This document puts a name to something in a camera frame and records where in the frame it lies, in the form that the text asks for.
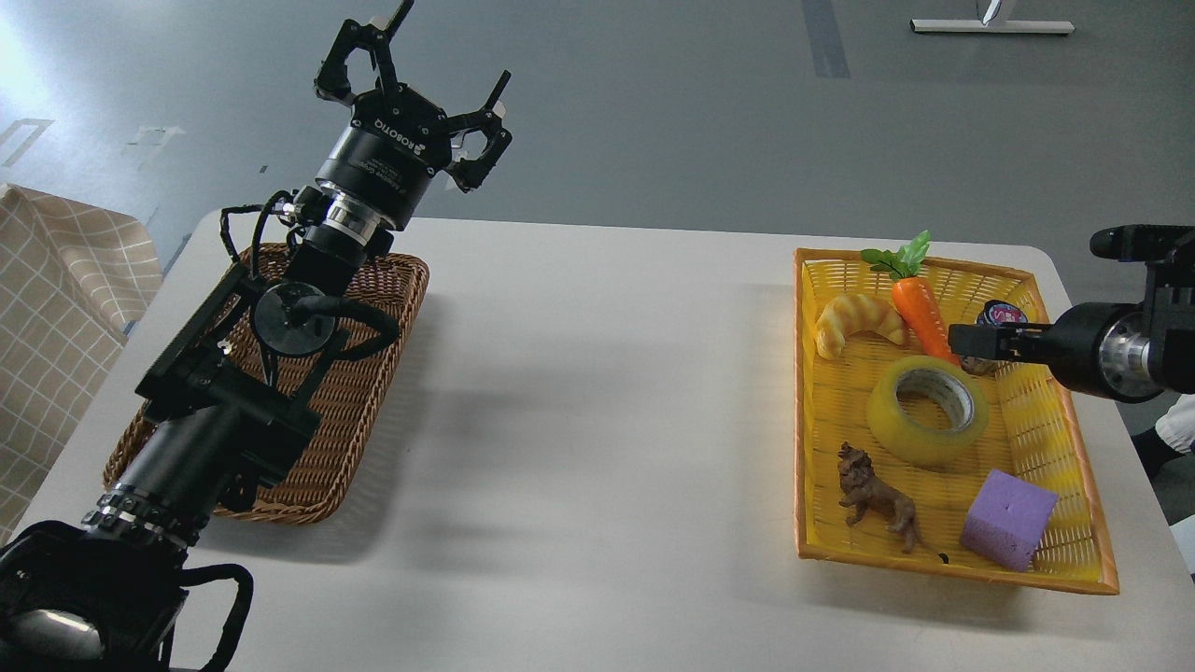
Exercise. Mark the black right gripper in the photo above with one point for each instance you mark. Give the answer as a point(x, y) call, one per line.
point(1094, 348)

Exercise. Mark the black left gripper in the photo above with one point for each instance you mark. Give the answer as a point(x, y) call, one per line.
point(387, 154)

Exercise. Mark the yellow tape roll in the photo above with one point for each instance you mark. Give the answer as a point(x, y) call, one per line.
point(954, 392)

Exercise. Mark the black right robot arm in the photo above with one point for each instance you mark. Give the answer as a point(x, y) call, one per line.
point(1167, 308)

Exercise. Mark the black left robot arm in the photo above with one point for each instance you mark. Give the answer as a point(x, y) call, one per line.
point(232, 398)

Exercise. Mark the small jar with purple lid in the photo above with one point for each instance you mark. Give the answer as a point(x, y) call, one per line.
point(992, 314)

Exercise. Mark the toy carrot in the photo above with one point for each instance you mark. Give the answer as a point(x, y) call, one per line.
point(912, 296)

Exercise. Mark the toy croissant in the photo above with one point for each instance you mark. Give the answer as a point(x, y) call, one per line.
point(848, 314)

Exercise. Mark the yellow plastic basket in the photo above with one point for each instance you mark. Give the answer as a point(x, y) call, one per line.
point(1033, 434)

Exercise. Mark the purple foam cube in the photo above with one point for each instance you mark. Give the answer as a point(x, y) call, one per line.
point(1007, 520)

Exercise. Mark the brown toy lion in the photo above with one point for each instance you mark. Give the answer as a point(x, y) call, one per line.
point(863, 490)

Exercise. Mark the white metal stand base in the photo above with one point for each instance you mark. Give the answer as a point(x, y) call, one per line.
point(993, 18)

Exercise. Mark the beige checkered cloth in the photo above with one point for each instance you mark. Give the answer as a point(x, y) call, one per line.
point(74, 278)

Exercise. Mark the brown wicker basket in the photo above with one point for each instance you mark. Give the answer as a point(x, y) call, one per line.
point(348, 400)

